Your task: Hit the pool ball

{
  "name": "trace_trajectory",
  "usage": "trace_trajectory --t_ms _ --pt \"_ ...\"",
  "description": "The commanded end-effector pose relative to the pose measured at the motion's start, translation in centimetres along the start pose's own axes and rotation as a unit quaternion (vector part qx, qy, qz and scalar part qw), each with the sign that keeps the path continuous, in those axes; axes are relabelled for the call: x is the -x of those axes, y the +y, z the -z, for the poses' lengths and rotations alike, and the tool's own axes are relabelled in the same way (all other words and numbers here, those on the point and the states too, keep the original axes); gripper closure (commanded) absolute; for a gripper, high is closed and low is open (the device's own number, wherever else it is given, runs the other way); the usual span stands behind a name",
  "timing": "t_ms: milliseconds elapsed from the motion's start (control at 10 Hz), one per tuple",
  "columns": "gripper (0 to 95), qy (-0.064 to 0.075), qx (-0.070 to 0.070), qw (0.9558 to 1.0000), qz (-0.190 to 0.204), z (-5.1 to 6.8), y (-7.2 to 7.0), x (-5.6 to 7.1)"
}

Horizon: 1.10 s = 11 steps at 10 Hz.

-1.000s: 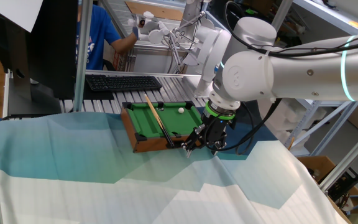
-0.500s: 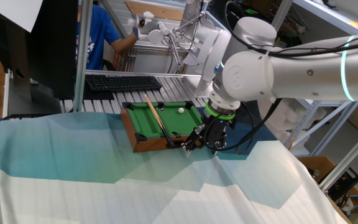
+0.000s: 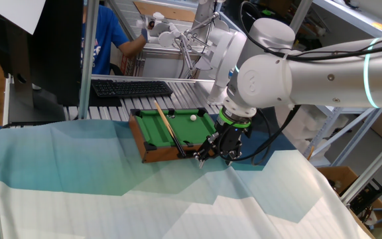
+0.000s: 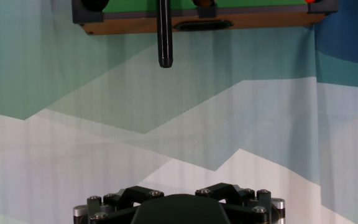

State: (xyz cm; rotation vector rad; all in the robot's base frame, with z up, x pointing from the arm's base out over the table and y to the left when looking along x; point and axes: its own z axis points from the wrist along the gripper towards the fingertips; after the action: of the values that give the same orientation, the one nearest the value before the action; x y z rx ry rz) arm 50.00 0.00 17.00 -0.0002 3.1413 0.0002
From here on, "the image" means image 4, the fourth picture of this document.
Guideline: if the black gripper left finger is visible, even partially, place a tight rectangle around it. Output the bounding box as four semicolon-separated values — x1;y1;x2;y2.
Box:
73;185;165;224

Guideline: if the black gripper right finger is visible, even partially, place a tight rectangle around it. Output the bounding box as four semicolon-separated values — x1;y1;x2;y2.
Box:
195;182;286;224

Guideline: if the mini wooden pool table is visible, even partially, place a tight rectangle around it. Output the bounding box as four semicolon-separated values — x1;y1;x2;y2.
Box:
71;0;339;36

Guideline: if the blue green white tablecloth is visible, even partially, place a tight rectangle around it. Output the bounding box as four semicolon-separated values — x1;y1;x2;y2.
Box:
0;0;358;224

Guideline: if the wooden pool cue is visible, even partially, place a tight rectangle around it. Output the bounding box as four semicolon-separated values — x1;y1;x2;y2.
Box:
156;0;174;68

